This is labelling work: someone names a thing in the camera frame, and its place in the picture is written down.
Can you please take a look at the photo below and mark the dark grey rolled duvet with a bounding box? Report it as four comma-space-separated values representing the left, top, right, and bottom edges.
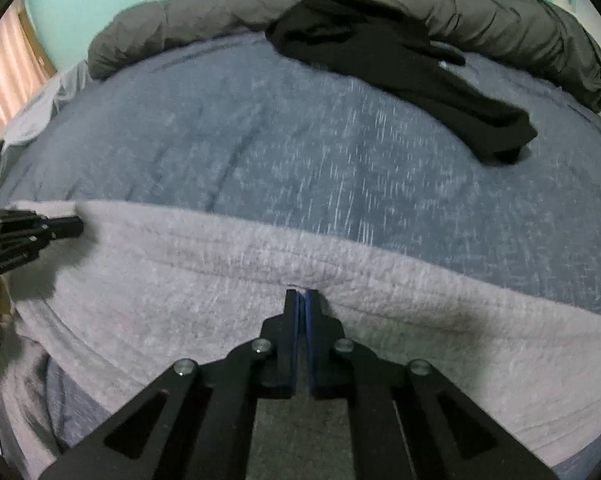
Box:
87, 0, 601, 113

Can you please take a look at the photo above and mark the pink striped curtain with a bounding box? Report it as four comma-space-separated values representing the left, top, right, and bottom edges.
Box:
0, 0, 56, 139

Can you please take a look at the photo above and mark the black garment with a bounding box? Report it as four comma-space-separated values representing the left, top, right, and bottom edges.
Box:
266, 0, 537, 164

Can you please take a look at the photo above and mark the grey quilted sweatshirt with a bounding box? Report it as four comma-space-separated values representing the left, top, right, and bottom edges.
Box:
0, 202, 601, 479

